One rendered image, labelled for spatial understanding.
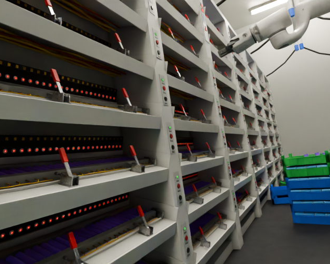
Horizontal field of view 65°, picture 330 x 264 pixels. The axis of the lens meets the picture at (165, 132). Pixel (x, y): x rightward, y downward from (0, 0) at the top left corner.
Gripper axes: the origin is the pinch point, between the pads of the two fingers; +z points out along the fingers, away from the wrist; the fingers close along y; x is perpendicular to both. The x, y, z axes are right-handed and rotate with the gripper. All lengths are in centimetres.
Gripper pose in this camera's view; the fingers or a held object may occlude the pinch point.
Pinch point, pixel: (222, 52)
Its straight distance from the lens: 135.1
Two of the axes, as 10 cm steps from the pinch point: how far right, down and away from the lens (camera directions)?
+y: 4.9, 0.2, 8.7
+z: -8.1, 3.8, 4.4
